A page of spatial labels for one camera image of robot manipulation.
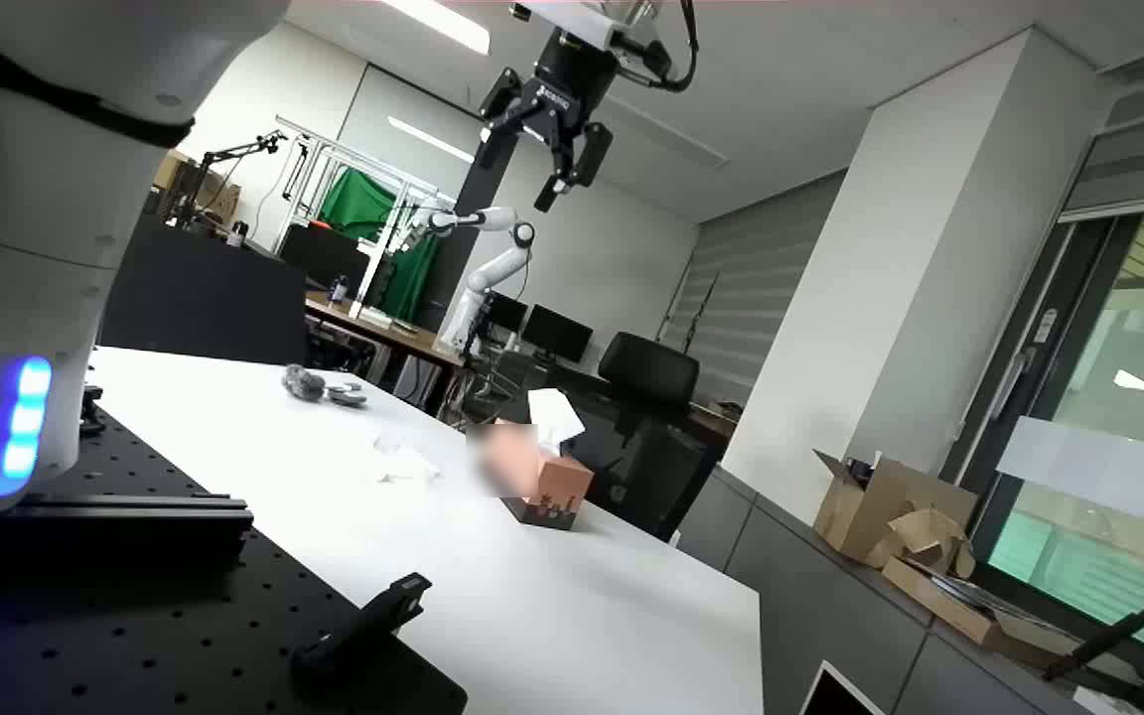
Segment black clamp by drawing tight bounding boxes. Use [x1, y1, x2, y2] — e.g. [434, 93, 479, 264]
[292, 572, 433, 688]

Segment window blinds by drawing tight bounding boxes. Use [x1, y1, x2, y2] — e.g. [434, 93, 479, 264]
[659, 171, 849, 410]

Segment window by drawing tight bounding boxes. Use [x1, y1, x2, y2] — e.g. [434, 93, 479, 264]
[987, 203, 1144, 668]

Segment wooden desk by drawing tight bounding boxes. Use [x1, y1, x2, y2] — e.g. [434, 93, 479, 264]
[303, 291, 466, 410]

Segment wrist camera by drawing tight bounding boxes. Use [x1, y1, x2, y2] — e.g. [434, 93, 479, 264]
[612, 30, 678, 90]

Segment black office chair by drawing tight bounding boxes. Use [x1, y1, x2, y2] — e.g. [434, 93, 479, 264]
[560, 332, 724, 543]

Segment row of monitors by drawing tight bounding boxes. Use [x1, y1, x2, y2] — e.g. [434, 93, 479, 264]
[481, 291, 596, 365]

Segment pink tissue box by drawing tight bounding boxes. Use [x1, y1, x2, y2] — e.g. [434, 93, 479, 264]
[473, 421, 596, 532]

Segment grey crumpled cloth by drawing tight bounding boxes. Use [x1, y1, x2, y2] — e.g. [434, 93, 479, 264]
[281, 363, 328, 402]

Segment crumpled white wipe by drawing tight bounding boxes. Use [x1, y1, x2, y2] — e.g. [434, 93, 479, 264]
[371, 431, 443, 489]

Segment flat cardboard box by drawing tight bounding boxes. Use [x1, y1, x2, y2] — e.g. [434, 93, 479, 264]
[880, 554, 1134, 668]

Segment black monitor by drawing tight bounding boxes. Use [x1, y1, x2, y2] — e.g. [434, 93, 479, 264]
[278, 222, 372, 296]

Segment green cloth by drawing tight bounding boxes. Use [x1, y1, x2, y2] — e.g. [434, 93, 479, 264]
[318, 166, 441, 325]

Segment white framed panel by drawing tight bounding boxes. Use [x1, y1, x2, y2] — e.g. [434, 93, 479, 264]
[798, 659, 889, 715]

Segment open cardboard box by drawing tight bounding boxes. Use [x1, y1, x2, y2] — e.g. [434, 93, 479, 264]
[812, 448, 980, 581]

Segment black partition panel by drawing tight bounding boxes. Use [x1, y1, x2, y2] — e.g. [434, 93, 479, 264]
[98, 213, 312, 368]

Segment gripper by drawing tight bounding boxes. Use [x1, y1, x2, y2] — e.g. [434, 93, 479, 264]
[474, 28, 623, 215]

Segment aluminium frame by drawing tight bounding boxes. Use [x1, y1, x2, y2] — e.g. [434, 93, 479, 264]
[272, 114, 458, 324]

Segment camera on mount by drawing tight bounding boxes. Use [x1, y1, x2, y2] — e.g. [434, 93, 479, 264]
[167, 128, 292, 227]

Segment grey low cabinet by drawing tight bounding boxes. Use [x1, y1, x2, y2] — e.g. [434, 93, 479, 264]
[673, 465, 1144, 715]

